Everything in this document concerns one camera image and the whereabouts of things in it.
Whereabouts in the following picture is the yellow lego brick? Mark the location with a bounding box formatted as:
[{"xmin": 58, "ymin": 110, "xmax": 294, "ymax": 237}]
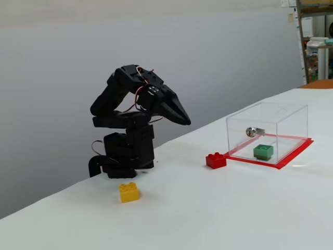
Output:
[{"xmin": 119, "ymin": 182, "xmax": 140, "ymax": 204}]

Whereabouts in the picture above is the metal shelving rack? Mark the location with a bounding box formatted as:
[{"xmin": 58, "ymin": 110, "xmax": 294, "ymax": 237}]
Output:
[{"xmin": 296, "ymin": 0, "xmax": 333, "ymax": 84}]

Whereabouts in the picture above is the silver cam lock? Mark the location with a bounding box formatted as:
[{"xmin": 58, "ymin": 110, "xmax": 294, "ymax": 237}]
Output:
[{"xmin": 245, "ymin": 126, "xmax": 265, "ymax": 138}]

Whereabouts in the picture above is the red base mat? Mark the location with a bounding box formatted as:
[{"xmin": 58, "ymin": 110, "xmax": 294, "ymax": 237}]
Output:
[{"xmin": 223, "ymin": 133, "xmax": 314, "ymax": 171}]

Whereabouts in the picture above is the white plastic canister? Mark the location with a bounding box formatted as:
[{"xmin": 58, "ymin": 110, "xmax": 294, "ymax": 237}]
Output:
[{"xmin": 306, "ymin": 36, "xmax": 329, "ymax": 80}]

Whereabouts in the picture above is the transparent plastic box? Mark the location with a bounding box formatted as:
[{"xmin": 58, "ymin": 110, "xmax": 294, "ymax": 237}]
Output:
[{"xmin": 225, "ymin": 101, "xmax": 309, "ymax": 165}]

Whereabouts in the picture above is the black table clamp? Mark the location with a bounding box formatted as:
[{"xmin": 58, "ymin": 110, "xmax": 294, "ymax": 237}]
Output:
[{"xmin": 87, "ymin": 155, "xmax": 105, "ymax": 178}]

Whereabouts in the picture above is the red white servo cable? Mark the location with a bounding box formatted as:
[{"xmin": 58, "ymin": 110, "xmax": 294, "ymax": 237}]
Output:
[
  {"xmin": 135, "ymin": 66, "xmax": 155, "ymax": 84},
  {"xmin": 91, "ymin": 140, "xmax": 105, "ymax": 157},
  {"xmin": 133, "ymin": 86, "xmax": 147, "ymax": 113}
]

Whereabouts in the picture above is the green lego brick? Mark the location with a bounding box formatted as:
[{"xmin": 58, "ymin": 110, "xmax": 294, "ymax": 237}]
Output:
[{"xmin": 253, "ymin": 143, "xmax": 275, "ymax": 161}]

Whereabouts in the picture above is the orange table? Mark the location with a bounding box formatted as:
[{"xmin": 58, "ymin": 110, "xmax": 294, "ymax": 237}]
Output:
[{"xmin": 298, "ymin": 79, "xmax": 333, "ymax": 90}]

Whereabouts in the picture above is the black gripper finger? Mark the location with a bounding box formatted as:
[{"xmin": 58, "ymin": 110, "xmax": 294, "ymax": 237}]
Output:
[
  {"xmin": 165, "ymin": 96, "xmax": 192, "ymax": 126},
  {"xmin": 152, "ymin": 102, "xmax": 189, "ymax": 126}
]

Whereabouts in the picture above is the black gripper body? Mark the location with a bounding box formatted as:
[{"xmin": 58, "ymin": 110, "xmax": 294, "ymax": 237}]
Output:
[{"xmin": 136, "ymin": 83, "xmax": 180, "ymax": 115}]

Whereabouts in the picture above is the red lego brick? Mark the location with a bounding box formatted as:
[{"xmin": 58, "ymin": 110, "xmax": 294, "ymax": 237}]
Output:
[{"xmin": 205, "ymin": 152, "xmax": 227, "ymax": 170}]

